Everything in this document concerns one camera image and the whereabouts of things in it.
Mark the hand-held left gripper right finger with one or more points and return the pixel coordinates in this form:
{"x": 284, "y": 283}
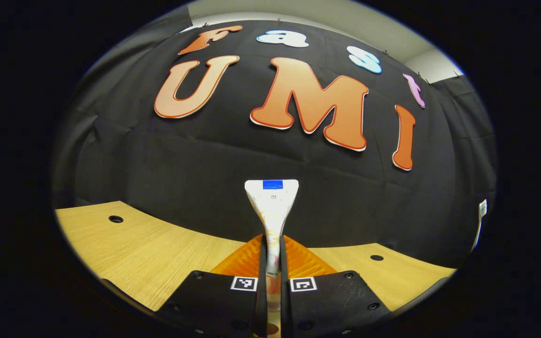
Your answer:
{"x": 284, "y": 265}

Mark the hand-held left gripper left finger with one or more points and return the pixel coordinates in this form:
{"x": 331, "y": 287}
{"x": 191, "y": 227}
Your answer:
{"x": 262, "y": 265}

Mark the white toothpaste tube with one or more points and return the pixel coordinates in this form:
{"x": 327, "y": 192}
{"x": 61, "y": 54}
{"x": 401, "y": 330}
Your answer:
{"x": 273, "y": 204}

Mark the black desk grommet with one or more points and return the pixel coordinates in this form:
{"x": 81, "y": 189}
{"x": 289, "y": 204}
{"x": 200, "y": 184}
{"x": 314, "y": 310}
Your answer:
{"x": 376, "y": 257}
{"x": 115, "y": 218}

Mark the black backdrop cloth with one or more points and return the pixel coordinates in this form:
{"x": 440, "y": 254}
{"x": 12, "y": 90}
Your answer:
{"x": 195, "y": 178}

